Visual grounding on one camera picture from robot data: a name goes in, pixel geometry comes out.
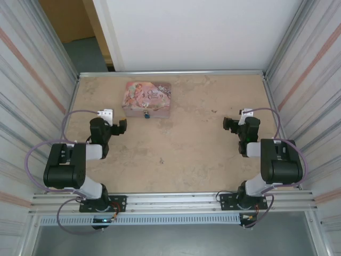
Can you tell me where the pink printed tin box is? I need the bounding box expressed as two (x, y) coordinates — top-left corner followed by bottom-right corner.
(121, 81), (173, 119)

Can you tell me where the aluminium table side bar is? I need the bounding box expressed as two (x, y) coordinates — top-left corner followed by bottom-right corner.
(47, 76), (81, 196)
(262, 74), (303, 190)

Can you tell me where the aluminium table edge bar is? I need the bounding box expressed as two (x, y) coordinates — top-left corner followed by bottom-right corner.
(78, 69), (267, 79)

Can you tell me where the brown cardboard board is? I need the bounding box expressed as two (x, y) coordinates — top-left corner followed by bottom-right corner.
(38, 0), (97, 44)

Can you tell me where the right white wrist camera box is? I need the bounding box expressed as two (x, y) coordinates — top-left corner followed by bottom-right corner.
(238, 107), (255, 126)

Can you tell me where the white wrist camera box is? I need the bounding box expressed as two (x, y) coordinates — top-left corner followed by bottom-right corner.
(96, 108), (113, 126)
(238, 107), (255, 126)

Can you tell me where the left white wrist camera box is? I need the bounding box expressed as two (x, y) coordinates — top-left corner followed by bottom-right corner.
(96, 108), (113, 126)

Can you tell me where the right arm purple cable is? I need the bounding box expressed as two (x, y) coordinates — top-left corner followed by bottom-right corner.
(243, 107), (310, 229)

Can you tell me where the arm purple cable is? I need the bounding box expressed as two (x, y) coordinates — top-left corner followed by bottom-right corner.
(243, 107), (310, 229)
(25, 108), (114, 236)

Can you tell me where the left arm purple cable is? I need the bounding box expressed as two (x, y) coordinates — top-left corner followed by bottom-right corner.
(25, 108), (114, 236)

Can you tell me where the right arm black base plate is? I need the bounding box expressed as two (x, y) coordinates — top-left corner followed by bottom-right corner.
(219, 192), (268, 212)

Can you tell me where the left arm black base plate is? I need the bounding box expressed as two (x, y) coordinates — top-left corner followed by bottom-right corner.
(79, 195), (127, 213)

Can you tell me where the red orange wire bundle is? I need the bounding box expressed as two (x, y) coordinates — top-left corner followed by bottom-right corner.
(241, 204), (261, 222)
(110, 202), (127, 222)

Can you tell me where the aluminium mounting rail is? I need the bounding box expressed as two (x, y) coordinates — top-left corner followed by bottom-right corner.
(30, 190), (319, 215)

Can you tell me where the white slotted cable duct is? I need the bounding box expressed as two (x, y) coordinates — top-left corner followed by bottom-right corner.
(39, 214), (242, 226)

